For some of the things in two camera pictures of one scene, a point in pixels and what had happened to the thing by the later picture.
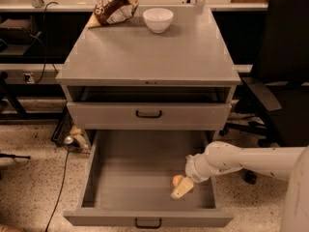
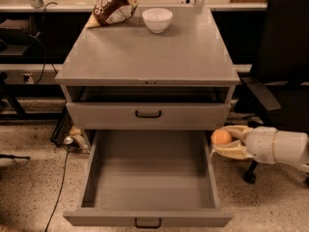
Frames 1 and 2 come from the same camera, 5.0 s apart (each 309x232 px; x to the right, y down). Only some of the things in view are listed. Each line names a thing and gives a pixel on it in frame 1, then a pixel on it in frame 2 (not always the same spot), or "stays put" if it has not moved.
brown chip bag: [120, 5] stays put
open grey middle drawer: [128, 182] stays put
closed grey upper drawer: [148, 116] stays put
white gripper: [194, 168] -> [260, 144]
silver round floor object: [69, 139] stays put
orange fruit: [176, 179] -> [220, 136]
